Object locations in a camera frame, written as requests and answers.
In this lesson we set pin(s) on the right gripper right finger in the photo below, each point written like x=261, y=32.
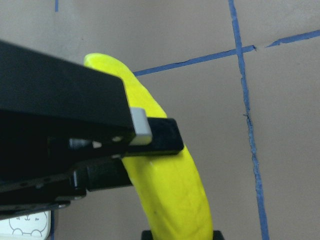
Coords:
x=147, y=235

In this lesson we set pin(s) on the greenish yellow long banana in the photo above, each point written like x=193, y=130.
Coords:
x=169, y=187

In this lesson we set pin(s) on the cream bear tray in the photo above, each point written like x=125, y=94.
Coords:
x=34, y=226

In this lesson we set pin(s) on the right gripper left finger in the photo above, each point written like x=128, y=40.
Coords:
x=57, y=117

